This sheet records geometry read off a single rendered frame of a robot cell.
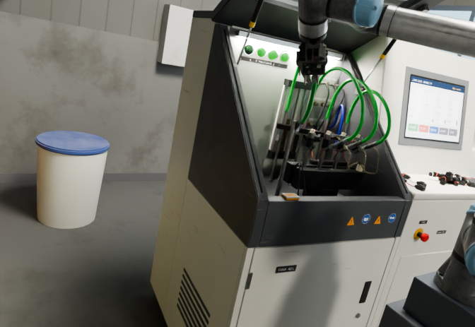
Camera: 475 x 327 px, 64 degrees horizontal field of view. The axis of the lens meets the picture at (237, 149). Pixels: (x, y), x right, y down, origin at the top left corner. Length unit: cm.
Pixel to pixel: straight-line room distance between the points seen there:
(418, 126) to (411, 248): 56
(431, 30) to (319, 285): 93
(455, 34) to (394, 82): 83
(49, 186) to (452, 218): 228
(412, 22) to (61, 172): 220
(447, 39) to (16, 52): 289
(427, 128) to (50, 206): 229
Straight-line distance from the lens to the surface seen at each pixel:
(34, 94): 336
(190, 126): 169
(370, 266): 164
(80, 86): 339
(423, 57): 198
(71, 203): 276
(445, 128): 211
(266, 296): 138
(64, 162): 264
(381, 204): 150
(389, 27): 104
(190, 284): 167
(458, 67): 219
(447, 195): 179
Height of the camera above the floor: 137
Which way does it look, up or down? 14 degrees down
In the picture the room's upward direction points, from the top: 12 degrees clockwise
